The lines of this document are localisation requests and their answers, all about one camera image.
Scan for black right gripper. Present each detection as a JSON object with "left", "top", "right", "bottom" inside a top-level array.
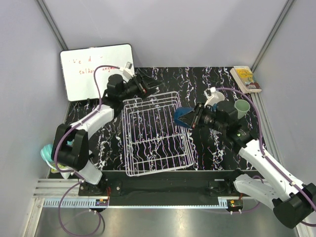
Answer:
[{"left": 178, "top": 102, "right": 226, "bottom": 133}]

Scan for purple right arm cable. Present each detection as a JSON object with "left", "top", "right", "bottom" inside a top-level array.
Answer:
[{"left": 216, "top": 87, "right": 316, "bottom": 227}]

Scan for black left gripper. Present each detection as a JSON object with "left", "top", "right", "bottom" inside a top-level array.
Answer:
[{"left": 119, "top": 69, "right": 162, "bottom": 102}]

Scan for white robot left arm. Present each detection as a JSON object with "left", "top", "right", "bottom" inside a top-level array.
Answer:
[{"left": 51, "top": 71, "right": 162, "bottom": 196}]

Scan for white dry-erase board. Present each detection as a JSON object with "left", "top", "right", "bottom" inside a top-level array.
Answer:
[{"left": 60, "top": 43, "right": 134, "bottom": 102}]

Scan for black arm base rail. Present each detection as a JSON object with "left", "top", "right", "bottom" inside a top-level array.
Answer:
[{"left": 79, "top": 170, "right": 240, "bottom": 208}]

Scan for dark blue ceramic mug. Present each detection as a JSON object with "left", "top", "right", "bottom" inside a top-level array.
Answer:
[{"left": 174, "top": 107, "right": 195, "bottom": 128}]

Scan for white slotted cable duct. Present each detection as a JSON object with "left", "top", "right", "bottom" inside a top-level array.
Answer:
[{"left": 43, "top": 198, "right": 109, "bottom": 208}]

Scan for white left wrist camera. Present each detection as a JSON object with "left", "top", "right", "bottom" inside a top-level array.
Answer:
[{"left": 119, "top": 62, "right": 135, "bottom": 80}]

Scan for white wire dish rack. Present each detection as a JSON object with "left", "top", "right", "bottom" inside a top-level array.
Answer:
[{"left": 121, "top": 91, "right": 195, "bottom": 177}]

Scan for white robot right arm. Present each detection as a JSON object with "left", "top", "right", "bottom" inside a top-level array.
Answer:
[{"left": 174, "top": 101, "right": 316, "bottom": 229}]

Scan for yellow paperback book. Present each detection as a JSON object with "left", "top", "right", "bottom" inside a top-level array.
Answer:
[{"left": 230, "top": 66, "right": 262, "bottom": 94}]

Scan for pale green cup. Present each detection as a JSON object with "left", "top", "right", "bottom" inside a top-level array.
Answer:
[{"left": 234, "top": 99, "right": 250, "bottom": 119}]

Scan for teal headphones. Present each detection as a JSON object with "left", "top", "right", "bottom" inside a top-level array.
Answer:
[{"left": 40, "top": 144, "right": 73, "bottom": 179}]

